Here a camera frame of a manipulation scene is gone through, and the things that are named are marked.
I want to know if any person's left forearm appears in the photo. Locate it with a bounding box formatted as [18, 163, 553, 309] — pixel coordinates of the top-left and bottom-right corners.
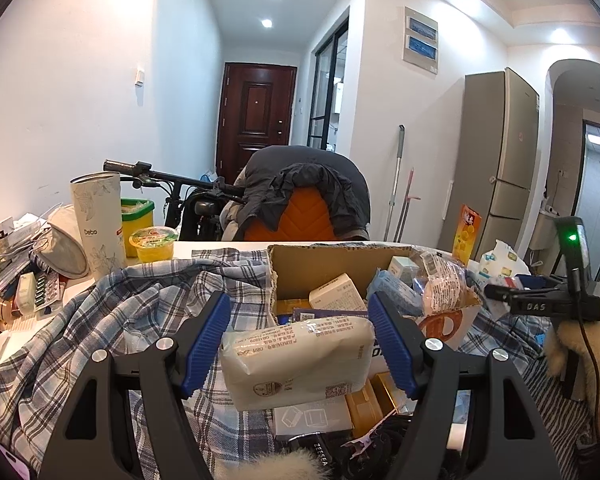
[217, 450, 328, 480]

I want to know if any blue plaid cloth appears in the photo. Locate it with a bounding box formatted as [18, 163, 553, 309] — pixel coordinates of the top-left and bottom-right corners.
[0, 242, 551, 480]

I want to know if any green pill blister pack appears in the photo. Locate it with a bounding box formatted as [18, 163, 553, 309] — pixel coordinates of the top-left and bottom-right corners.
[31, 270, 66, 311]

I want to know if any beige refrigerator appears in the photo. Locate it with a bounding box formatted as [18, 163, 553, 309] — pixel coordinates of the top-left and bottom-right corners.
[437, 66, 541, 263]

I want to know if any dark purple box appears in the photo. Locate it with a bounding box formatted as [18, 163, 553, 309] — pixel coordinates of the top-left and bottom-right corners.
[291, 306, 376, 326]

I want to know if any white wet wipes pack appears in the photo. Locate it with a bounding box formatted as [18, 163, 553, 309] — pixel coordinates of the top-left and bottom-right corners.
[475, 239, 532, 281]

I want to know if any orange chair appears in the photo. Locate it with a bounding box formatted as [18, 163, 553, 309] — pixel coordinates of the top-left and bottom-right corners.
[243, 186, 338, 242]

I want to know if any white soft packet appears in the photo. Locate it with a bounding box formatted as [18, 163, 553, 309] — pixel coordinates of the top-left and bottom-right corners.
[220, 314, 376, 411]

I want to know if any black framed glass door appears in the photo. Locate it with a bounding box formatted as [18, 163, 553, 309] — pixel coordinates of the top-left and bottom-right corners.
[307, 6, 351, 151]

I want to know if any orange snack box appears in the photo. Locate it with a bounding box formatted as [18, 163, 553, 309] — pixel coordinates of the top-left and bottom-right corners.
[451, 203, 482, 267]

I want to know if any white tumbler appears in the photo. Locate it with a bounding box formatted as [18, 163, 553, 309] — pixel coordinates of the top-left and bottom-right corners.
[70, 171, 128, 281]

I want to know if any small yellow box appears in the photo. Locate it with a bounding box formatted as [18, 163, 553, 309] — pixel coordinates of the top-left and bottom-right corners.
[345, 382, 383, 436]

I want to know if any gold box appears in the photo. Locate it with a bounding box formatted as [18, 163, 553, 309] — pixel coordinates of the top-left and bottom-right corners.
[370, 372, 408, 411]

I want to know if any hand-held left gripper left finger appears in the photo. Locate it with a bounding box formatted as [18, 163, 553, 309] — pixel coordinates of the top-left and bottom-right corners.
[39, 291, 231, 480]

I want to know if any chair with dark jacket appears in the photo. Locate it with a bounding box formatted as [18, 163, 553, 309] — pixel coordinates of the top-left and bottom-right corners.
[220, 145, 371, 243]

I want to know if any black bicycle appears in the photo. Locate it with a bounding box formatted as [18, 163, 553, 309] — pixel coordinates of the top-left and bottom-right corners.
[102, 159, 248, 242]

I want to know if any yellow jelly cup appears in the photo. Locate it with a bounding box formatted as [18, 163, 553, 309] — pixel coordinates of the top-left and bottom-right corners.
[130, 226, 178, 264]

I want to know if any grey wall electrical panel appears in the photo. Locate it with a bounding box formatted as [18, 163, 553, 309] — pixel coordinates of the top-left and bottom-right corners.
[402, 6, 440, 76]

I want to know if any person's right forearm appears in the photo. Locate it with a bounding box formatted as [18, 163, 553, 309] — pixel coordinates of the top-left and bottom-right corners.
[527, 317, 600, 461]

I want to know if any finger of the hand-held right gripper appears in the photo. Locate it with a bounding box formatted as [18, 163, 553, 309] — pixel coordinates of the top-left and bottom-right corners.
[484, 282, 556, 305]

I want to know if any red broom handle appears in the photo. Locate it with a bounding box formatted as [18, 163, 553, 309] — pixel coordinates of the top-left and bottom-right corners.
[392, 166, 422, 242]

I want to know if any tall white teal box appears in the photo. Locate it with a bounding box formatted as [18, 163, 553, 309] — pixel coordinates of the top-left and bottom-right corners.
[387, 255, 417, 286]

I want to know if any glossy black box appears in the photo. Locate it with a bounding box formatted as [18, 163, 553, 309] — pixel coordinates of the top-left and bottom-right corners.
[284, 434, 343, 480]

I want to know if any brown door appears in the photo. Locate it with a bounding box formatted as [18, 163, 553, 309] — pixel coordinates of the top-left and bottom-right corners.
[216, 61, 298, 177]

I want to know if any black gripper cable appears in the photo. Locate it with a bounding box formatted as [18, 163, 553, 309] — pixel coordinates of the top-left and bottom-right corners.
[570, 267, 600, 441]

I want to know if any cardboard box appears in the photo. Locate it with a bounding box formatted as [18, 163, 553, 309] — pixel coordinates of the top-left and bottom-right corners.
[266, 244, 482, 356]

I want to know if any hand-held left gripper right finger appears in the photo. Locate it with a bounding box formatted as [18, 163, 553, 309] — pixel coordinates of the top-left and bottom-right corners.
[367, 291, 561, 480]

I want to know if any green and yellow container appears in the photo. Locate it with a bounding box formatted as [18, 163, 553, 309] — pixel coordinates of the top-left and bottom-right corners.
[120, 198, 156, 258]

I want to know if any blue textured packet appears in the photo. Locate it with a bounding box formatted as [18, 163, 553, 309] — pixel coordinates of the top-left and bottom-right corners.
[367, 269, 425, 318]

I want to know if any white box with cube print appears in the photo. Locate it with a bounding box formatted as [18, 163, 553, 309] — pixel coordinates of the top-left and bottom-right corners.
[271, 401, 355, 442]

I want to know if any grey mesh pouch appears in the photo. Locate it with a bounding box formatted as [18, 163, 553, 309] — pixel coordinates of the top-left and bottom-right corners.
[34, 205, 90, 279]

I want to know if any grey mop handle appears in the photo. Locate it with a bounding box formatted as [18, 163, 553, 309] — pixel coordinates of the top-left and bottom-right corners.
[382, 124, 406, 242]

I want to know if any clear plastic bag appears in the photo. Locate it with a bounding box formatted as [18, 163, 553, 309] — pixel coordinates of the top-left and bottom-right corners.
[412, 250, 468, 313]

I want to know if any white box with grey print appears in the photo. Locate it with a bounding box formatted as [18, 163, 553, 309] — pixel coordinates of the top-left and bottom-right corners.
[308, 272, 368, 311]

